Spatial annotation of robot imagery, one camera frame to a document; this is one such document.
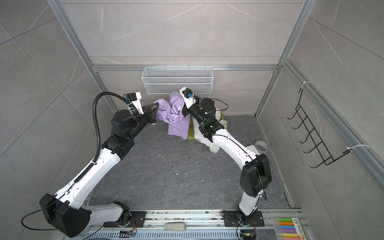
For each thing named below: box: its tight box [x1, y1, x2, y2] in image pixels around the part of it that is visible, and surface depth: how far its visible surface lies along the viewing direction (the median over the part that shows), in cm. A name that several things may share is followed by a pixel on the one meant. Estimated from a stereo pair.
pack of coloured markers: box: [271, 217, 309, 240], surface depth 71 cm
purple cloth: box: [153, 91, 190, 140], surface depth 68 cm
